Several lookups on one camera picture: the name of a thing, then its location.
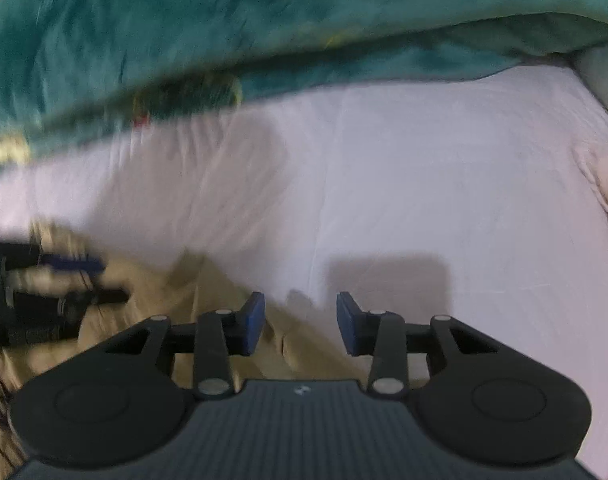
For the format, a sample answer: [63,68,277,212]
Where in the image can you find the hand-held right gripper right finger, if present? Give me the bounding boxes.
[335,291,505,401]

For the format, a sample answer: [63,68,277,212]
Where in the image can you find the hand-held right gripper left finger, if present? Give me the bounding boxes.
[104,291,267,401]

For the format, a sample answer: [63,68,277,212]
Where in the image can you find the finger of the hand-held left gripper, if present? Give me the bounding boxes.
[8,286,131,312]
[4,252,108,277]

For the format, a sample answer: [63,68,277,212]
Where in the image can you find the beige pants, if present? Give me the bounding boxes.
[0,217,430,480]

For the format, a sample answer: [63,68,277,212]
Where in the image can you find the green printed blanket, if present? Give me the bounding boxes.
[0,0,608,181]

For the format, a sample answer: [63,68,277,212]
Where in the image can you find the grey pillow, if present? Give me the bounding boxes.
[569,42,608,128]

